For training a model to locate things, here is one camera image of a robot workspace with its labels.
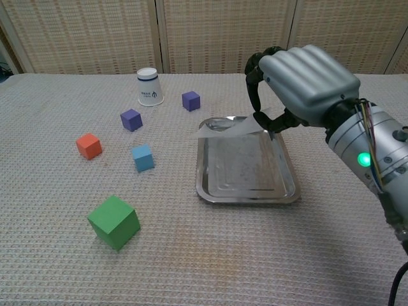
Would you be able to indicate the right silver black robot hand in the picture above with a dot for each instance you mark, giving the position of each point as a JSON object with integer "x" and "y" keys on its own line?
{"x": 309, "y": 79}

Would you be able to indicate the translucent white paper sheet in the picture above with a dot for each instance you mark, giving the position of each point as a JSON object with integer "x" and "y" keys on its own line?
{"x": 236, "y": 128}

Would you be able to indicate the stainless steel tray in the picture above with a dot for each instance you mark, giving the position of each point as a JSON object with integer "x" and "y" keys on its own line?
{"x": 242, "y": 172}

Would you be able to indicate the woven bamboo screen panel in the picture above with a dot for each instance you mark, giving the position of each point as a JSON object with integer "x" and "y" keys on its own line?
{"x": 9, "y": 51}
{"x": 83, "y": 35}
{"x": 226, "y": 35}
{"x": 357, "y": 32}

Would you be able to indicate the purple foam cube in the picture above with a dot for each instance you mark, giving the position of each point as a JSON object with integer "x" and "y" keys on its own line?
{"x": 190, "y": 101}
{"x": 131, "y": 120}

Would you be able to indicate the white paper cup blue print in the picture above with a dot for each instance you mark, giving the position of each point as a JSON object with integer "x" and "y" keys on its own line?
{"x": 149, "y": 89}

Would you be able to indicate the light blue foam cube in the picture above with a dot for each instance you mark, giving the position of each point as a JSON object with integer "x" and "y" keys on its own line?
{"x": 143, "y": 158}

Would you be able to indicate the beige woven tablecloth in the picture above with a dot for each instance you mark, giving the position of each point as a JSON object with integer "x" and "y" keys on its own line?
{"x": 204, "y": 248}

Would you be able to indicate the orange foam cube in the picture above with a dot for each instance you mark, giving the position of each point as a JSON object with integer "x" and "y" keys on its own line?
{"x": 89, "y": 146}

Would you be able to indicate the large green foam cube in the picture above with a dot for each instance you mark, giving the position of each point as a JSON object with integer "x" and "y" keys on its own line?
{"x": 114, "y": 223}

